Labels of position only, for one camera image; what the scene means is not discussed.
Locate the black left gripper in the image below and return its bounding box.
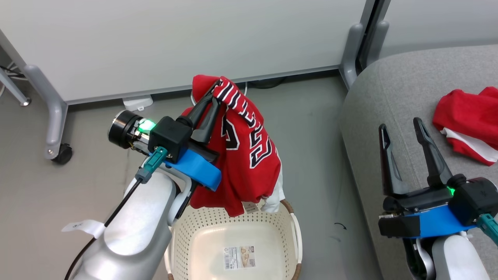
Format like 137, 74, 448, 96
108, 81, 223, 164

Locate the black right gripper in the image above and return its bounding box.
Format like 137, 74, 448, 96
378, 117, 498, 226

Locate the red basketball jersey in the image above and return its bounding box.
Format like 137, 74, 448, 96
182, 74, 287, 218

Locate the grey fabric sofa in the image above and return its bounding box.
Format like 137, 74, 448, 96
340, 44, 498, 280

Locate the white adapter box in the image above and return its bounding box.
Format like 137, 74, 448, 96
122, 95, 154, 112

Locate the red and white garment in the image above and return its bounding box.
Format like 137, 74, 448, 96
432, 86, 498, 167

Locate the large white partition panel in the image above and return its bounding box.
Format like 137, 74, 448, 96
0, 0, 368, 105

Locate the cream perforated laundry basket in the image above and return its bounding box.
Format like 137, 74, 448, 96
163, 198, 303, 280

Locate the grey partition foot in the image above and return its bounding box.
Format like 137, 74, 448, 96
23, 64, 69, 161
339, 23, 366, 89

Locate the narrow white partition panel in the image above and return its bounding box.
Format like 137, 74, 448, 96
378, 0, 498, 60

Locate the black caster wheel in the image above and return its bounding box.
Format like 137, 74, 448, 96
51, 143, 74, 165

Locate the printed basket label sticker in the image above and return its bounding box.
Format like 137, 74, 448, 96
223, 245, 256, 271

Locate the grey table leg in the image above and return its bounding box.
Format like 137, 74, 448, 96
0, 67, 32, 107

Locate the black cable with teal plug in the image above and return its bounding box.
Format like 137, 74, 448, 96
64, 147, 169, 280
476, 213, 498, 246

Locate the black floor cable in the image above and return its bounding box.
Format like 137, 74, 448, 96
248, 77, 287, 89

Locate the white paper cable tag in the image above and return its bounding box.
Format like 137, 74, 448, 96
61, 219, 106, 239

